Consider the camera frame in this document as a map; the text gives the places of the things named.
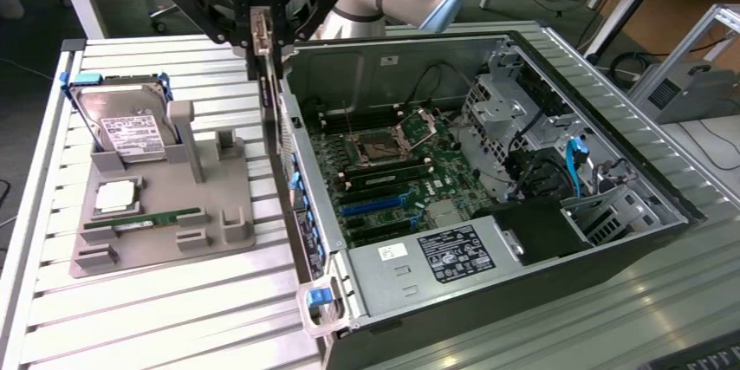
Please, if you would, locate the green graphics card black fan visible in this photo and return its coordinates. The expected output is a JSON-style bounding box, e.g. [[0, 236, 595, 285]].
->
[[250, 4, 286, 118]]

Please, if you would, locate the black office chair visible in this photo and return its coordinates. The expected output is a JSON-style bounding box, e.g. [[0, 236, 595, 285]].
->
[[148, 0, 175, 34]]

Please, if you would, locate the silver hard disk blue carrier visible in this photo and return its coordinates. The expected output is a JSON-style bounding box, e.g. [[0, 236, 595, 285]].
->
[[59, 69, 182, 166]]

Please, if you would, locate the metal socket cover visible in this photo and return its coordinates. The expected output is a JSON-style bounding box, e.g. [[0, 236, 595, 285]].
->
[[392, 107, 442, 158]]

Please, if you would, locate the CPU socket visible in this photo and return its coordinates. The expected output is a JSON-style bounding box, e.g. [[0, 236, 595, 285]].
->
[[346, 127, 407, 168]]

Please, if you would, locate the black labelled RAM stick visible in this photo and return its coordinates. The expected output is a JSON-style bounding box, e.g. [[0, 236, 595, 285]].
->
[[344, 160, 436, 192]]

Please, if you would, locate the grey parts rack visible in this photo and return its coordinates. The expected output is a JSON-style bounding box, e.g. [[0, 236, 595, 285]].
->
[[68, 99, 259, 280]]

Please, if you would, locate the black expansion slot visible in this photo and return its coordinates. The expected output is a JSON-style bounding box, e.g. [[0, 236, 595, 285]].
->
[[350, 218, 414, 237], [336, 185, 400, 206], [352, 226, 418, 244]]

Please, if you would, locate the perforated metal disk bay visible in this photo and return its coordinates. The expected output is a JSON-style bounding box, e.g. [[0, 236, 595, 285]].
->
[[462, 42, 586, 185]]

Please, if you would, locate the silver CPU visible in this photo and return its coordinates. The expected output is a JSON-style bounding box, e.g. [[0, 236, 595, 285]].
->
[[94, 179, 144, 217]]

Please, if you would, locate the green motherboard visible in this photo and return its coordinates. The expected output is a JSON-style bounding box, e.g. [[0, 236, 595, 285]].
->
[[306, 103, 504, 248]]

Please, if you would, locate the blue expansion slot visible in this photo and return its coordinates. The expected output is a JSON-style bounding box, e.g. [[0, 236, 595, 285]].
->
[[340, 196, 407, 217]]

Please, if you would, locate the green RAM stick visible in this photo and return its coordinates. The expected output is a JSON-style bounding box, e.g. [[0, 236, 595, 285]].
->
[[83, 207, 210, 232]]

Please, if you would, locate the silver finned heatsink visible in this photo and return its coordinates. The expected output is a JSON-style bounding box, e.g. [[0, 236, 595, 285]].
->
[[427, 203, 471, 229]]

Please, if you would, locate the grey power supply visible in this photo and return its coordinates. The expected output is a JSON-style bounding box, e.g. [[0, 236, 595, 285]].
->
[[344, 213, 528, 331]]

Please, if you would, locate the black plastic cover box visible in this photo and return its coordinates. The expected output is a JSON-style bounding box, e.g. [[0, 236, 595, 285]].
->
[[472, 196, 596, 268]]

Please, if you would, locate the grey metal control box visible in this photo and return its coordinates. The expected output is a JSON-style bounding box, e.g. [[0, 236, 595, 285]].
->
[[627, 59, 740, 127]]

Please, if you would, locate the silver metal disk bay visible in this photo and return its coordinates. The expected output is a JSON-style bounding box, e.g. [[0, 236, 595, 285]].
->
[[562, 182, 691, 250]]

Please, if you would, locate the black open PC case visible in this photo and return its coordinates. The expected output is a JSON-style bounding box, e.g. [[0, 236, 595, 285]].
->
[[271, 30, 708, 370]]

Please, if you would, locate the black keyboard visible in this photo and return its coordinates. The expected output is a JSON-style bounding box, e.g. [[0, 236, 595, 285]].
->
[[647, 343, 740, 370]]

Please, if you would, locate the black looped wire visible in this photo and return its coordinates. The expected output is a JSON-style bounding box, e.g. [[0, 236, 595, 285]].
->
[[414, 62, 482, 103]]

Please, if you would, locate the black wire bundle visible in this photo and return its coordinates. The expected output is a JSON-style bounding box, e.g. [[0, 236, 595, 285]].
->
[[500, 109, 578, 204]]

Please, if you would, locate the blue flat wire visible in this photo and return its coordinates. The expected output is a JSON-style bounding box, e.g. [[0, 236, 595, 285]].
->
[[568, 135, 591, 200]]

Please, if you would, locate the aluminium profile frame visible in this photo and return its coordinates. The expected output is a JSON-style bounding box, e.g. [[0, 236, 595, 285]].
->
[[658, 3, 740, 81]]

